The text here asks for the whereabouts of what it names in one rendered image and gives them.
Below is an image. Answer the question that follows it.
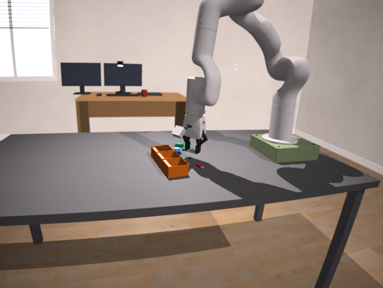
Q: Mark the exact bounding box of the orange rack of bins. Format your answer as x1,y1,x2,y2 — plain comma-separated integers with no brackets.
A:
151,145,189,178

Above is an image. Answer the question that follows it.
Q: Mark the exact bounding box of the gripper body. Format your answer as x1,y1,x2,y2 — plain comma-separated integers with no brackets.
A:
183,114,206,139

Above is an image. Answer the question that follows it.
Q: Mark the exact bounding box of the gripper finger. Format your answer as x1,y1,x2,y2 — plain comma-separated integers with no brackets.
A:
182,135,191,151
195,130,208,154

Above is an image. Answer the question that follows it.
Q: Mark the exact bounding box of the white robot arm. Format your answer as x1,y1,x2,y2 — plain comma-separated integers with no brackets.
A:
185,0,311,144

